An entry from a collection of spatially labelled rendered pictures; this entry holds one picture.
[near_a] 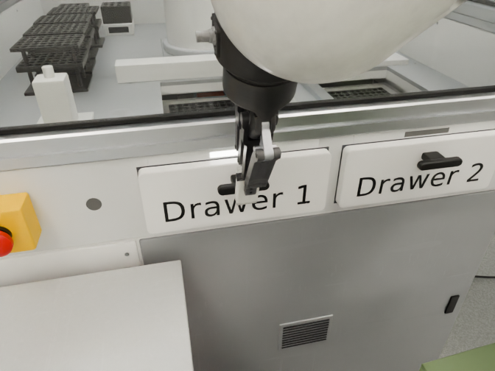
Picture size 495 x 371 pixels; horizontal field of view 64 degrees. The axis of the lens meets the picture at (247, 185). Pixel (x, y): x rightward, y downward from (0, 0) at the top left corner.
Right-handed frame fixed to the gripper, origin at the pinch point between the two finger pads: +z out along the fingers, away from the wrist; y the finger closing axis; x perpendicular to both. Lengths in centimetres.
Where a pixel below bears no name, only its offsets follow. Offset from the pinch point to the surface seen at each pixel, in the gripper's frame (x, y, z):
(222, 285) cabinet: -3.3, 2.3, 27.0
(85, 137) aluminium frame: -20.3, -8.5, -3.5
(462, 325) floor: 86, 4, 97
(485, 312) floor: 98, 1, 98
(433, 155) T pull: 31.2, -3.1, 2.5
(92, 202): -21.7, -5.1, 6.4
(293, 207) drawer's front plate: 8.8, -1.9, 10.2
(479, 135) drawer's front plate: 40.4, -5.6, 1.6
